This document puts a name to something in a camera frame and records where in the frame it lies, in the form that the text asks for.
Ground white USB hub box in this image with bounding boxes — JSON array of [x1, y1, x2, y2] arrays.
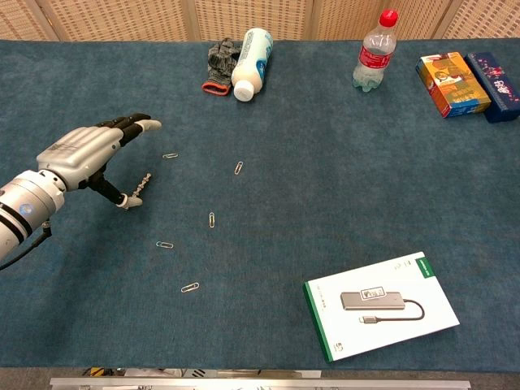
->
[[302, 251, 462, 363]]

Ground clear red-capped water bottle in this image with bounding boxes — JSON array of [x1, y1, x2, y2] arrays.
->
[[351, 8, 400, 94]]

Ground orange yellow carton box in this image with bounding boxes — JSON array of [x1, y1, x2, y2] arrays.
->
[[414, 51, 492, 119]]

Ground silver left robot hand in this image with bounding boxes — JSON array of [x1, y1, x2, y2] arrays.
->
[[36, 113, 163, 210]]

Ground woven folding screen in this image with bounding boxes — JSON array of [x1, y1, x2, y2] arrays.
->
[[0, 0, 520, 41]]

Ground teal felt table cover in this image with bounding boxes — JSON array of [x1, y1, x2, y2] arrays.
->
[[0, 39, 520, 373]]

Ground metal beaded rod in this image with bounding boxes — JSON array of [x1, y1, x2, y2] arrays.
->
[[128, 172, 154, 201]]

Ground yellow black striped part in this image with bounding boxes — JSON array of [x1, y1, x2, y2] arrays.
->
[[80, 367, 123, 378]]

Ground aluminium profile rail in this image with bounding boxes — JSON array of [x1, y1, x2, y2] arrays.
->
[[49, 376, 472, 390]]

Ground dark blue carton box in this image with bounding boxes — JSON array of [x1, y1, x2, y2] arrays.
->
[[464, 51, 520, 124]]

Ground grey knit work glove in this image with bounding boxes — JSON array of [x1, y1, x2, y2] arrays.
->
[[201, 37, 241, 97]]

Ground white plastic bottle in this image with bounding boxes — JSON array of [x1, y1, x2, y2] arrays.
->
[[230, 27, 274, 102]]

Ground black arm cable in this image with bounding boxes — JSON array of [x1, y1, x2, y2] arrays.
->
[[0, 221, 53, 271]]

